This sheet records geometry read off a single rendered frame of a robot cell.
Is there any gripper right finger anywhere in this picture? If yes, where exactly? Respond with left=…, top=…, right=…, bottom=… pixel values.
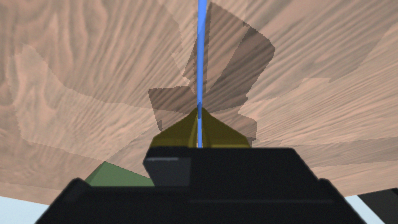
left=201, top=108, right=251, bottom=148

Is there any blue cable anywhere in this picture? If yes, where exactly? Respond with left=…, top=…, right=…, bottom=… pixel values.
left=197, top=0, right=207, bottom=148

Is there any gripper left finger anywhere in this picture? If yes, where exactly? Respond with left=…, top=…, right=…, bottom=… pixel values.
left=149, top=108, right=198, bottom=148

